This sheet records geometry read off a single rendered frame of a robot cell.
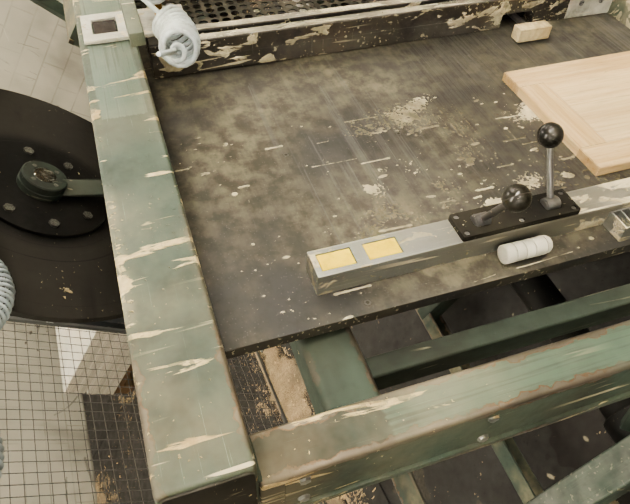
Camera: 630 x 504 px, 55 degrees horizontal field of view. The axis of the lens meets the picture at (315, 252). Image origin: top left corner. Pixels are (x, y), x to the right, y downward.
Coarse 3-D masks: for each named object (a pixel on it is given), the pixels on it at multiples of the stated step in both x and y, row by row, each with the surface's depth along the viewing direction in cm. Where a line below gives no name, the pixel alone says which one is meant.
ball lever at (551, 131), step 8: (544, 128) 87; (552, 128) 86; (560, 128) 86; (536, 136) 88; (544, 136) 86; (552, 136) 86; (560, 136) 86; (544, 144) 87; (552, 144) 87; (552, 152) 88; (552, 160) 88; (552, 168) 89; (552, 176) 89; (552, 184) 90; (552, 192) 90; (544, 200) 90; (552, 200) 90; (560, 200) 90; (552, 208) 90
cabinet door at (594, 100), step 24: (504, 72) 122; (528, 72) 122; (552, 72) 122; (576, 72) 123; (600, 72) 123; (624, 72) 124; (528, 96) 116; (552, 96) 116; (576, 96) 117; (600, 96) 117; (624, 96) 118; (552, 120) 111; (576, 120) 111; (600, 120) 112; (624, 120) 112; (576, 144) 106; (600, 144) 107; (624, 144) 107; (600, 168) 102; (624, 168) 105
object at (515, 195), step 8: (512, 184) 78; (520, 184) 78; (504, 192) 78; (512, 192) 77; (520, 192) 77; (528, 192) 77; (504, 200) 78; (512, 200) 77; (520, 200) 77; (528, 200) 77; (496, 208) 83; (504, 208) 81; (512, 208) 77; (520, 208) 77; (472, 216) 88; (480, 216) 87; (488, 216) 85; (480, 224) 87
